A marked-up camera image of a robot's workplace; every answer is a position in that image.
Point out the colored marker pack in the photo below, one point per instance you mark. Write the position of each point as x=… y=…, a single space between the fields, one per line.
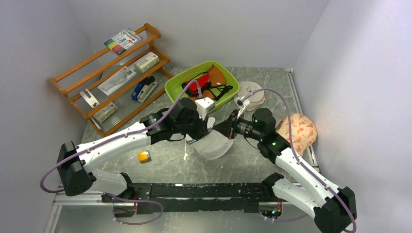
x=122 y=41

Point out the wooden shelf rack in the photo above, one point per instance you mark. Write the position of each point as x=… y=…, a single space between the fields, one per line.
x=127 y=108

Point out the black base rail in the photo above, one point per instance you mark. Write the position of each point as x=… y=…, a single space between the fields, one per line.
x=149 y=198

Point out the beige embroidered bag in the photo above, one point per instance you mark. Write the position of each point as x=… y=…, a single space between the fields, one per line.
x=256 y=99

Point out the white packaged item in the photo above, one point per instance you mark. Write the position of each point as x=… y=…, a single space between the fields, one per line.
x=117 y=80

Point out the white small box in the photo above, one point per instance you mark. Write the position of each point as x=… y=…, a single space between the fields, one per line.
x=146 y=62

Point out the blue black stapler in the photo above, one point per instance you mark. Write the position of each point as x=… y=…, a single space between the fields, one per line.
x=143 y=89

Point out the green plastic tray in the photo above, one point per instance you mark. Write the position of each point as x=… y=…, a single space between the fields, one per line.
x=173 y=86

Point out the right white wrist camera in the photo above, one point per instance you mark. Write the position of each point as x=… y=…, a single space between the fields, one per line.
x=242 y=103

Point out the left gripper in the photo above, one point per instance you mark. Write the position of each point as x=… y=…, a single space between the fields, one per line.
x=202 y=129

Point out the yellow white small block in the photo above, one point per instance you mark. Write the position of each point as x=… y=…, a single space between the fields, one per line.
x=144 y=157

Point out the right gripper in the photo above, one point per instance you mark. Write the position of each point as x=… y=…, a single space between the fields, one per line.
x=228 y=127

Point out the red white flat box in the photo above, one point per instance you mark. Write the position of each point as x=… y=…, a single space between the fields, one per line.
x=105 y=112

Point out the orange brown bra pad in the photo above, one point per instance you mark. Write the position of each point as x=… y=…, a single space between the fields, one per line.
x=212 y=83

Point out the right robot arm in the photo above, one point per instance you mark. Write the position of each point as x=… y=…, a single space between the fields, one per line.
x=332 y=208

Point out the floral pink pouch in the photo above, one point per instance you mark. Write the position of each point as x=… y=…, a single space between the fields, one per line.
x=304 y=132

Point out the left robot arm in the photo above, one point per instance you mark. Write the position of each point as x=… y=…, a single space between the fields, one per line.
x=78 y=165

